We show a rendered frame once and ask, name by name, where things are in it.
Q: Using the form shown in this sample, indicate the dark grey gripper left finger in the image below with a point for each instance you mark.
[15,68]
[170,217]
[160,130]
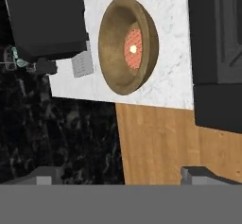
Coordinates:
[47,175]

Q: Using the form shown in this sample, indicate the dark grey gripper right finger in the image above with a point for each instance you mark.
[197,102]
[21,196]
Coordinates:
[201,175]

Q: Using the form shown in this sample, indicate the brown wooden bowl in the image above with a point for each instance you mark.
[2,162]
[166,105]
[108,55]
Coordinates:
[115,60]

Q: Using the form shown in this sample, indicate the orange round waffle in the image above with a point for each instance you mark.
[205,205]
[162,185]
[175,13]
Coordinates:
[132,57]

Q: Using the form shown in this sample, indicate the small grey box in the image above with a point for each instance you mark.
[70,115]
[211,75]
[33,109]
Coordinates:
[82,64]

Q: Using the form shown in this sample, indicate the small teal object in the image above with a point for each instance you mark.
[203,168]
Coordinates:
[19,61]

